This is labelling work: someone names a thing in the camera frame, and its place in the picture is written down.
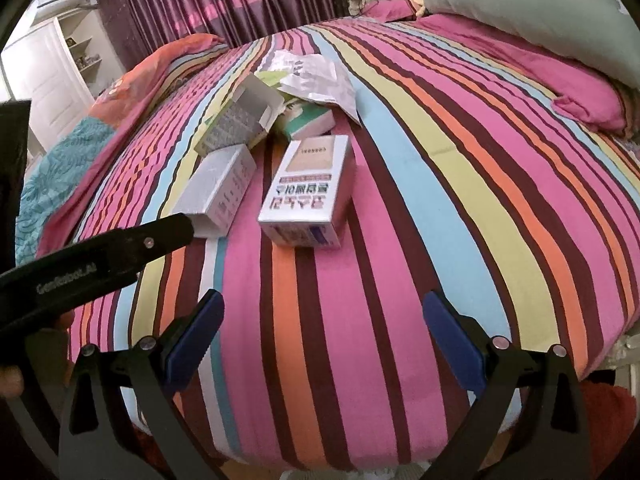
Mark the striped bed sheet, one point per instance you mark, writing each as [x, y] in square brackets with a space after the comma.
[425, 200]

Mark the green pillow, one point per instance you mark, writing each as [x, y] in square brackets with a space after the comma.
[525, 15]

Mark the person's left hand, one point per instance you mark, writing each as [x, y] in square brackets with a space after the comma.
[10, 382]

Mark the white cabinet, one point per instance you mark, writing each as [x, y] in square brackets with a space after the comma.
[55, 80]

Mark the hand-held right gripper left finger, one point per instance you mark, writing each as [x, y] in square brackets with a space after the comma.
[195, 331]

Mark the red shaggy rug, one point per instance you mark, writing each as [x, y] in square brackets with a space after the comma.
[607, 420]

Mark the white box with tan print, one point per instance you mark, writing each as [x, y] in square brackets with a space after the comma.
[310, 180]

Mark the silver cardboard box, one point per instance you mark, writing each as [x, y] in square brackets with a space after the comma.
[215, 190]

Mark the white paper sheet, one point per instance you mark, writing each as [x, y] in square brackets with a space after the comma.
[315, 77]

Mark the orange and teal blanket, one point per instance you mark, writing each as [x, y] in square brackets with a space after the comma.
[75, 160]

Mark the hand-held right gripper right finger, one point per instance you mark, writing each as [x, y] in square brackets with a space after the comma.
[452, 345]

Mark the white and lime box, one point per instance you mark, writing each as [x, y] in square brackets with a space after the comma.
[240, 115]

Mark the green and white box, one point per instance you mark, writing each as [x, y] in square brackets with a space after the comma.
[307, 120]

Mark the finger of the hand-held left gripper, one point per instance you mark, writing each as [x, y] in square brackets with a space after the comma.
[115, 260]

